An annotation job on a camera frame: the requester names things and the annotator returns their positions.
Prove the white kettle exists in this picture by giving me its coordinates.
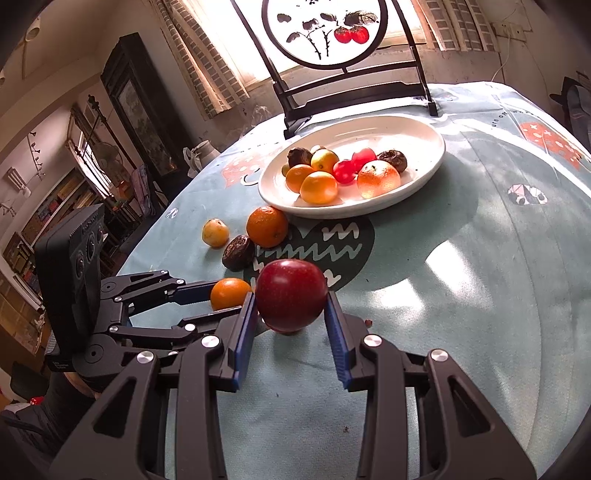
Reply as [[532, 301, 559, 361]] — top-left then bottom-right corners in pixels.
[[191, 140, 220, 174]]

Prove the large orange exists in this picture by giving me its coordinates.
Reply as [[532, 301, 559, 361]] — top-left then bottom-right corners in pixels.
[[357, 160, 402, 199]]

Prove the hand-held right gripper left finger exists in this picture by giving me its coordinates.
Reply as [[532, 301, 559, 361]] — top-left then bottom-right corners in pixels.
[[48, 292, 258, 480]]

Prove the standing fan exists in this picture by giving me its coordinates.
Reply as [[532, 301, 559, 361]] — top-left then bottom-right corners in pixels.
[[90, 141, 123, 195]]

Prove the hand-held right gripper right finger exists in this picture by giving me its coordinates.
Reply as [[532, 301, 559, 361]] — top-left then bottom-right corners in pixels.
[[324, 295, 537, 480]]

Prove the brick pattern curtain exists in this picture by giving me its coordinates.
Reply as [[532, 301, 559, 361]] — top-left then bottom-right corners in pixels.
[[413, 0, 499, 52], [154, 0, 252, 118]]

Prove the window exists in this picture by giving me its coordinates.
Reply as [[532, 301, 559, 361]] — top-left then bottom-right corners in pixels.
[[185, 0, 428, 88]]

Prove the dark red apple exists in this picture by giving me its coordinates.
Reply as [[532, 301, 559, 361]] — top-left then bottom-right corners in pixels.
[[255, 259, 329, 334]]

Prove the clear plastic bag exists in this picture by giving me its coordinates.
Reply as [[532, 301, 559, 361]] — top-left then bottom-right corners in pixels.
[[240, 105, 283, 137]]

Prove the small yellow citrus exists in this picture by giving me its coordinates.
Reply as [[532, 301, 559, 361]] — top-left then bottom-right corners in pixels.
[[202, 219, 230, 249]]

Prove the small orange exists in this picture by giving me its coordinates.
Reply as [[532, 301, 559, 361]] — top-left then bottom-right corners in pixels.
[[210, 278, 253, 311], [300, 171, 339, 206], [246, 206, 289, 248], [285, 164, 316, 193]]

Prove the person's left forearm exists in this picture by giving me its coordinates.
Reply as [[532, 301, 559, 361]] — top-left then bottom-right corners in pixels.
[[0, 369, 107, 446]]

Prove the white power cable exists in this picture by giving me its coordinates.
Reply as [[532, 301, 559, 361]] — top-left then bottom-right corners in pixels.
[[490, 32, 513, 84]]

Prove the yellow lemon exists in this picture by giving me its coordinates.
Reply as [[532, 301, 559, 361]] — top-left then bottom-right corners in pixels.
[[311, 148, 341, 175]]

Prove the wall power outlet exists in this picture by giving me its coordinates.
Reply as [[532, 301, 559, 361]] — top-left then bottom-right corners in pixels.
[[493, 21, 529, 40]]

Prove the dark framed painting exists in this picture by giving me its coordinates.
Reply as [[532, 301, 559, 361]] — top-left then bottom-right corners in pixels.
[[100, 33, 188, 178]]

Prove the pile of blue clothes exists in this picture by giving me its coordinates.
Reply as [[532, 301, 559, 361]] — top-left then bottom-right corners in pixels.
[[549, 76, 591, 148]]

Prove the round painted table screen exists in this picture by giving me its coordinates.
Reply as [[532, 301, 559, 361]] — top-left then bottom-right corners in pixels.
[[231, 0, 438, 139]]

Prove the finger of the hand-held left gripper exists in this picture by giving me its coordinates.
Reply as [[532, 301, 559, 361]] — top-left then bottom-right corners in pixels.
[[99, 270, 219, 308], [108, 307, 245, 354]]

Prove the red cherry tomato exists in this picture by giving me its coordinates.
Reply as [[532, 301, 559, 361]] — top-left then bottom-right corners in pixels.
[[352, 148, 377, 171], [332, 159, 357, 184]]

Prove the white oval plate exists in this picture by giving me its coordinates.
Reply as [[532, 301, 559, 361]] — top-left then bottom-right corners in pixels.
[[257, 115, 446, 219]]

